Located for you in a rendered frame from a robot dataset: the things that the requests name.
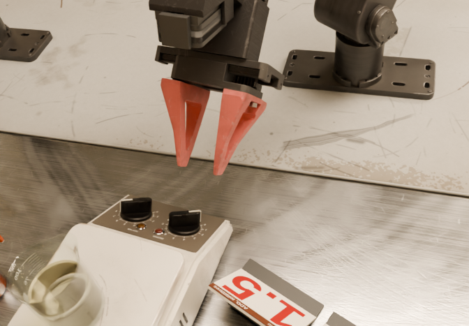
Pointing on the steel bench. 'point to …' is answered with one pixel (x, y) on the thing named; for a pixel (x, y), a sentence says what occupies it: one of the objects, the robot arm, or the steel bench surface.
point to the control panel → (111, 219)
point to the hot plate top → (123, 277)
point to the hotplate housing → (190, 276)
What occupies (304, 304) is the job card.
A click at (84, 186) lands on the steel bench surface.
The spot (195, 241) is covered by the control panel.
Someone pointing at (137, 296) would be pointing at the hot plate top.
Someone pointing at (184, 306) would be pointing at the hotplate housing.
